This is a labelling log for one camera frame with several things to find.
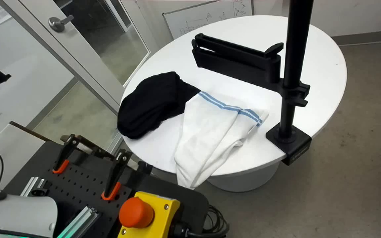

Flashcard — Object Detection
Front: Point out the black garment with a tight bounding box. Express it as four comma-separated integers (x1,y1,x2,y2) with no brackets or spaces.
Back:
118,72,200,141

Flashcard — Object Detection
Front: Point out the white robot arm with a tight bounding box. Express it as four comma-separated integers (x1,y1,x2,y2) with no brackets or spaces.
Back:
0,191,59,238

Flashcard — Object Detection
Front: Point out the black clamp-on pole stand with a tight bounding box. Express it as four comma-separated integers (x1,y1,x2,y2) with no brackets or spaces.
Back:
192,0,314,166

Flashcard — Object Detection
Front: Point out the white towel with blue stripes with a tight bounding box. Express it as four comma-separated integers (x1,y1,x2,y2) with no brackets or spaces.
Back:
174,92,269,190

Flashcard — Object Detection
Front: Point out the black orange clamp right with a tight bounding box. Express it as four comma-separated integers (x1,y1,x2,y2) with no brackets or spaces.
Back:
101,150,132,203

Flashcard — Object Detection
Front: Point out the black orange clamp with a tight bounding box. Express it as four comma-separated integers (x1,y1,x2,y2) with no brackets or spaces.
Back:
52,135,80,175
101,150,132,203

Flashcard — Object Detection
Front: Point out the yellow emergency stop box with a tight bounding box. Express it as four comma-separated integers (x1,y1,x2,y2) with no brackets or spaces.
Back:
118,192,182,238

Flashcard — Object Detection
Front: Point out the black orange clamp left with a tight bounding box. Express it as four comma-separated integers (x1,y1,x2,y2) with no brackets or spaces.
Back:
52,135,80,175

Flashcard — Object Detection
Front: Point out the glass door with knob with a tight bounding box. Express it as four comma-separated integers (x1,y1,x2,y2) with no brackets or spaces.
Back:
0,0,161,112

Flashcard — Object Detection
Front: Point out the round white table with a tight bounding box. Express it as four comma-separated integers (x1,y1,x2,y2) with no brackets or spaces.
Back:
126,16,347,192

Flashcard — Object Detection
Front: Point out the black cable bundle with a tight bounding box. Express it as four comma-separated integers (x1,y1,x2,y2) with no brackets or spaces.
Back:
173,205,231,238

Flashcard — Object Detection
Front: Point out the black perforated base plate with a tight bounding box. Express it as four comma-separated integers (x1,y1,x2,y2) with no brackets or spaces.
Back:
6,142,210,238

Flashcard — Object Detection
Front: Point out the aluminium extrusion rail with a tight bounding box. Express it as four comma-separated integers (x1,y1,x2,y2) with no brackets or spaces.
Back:
57,207,100,238

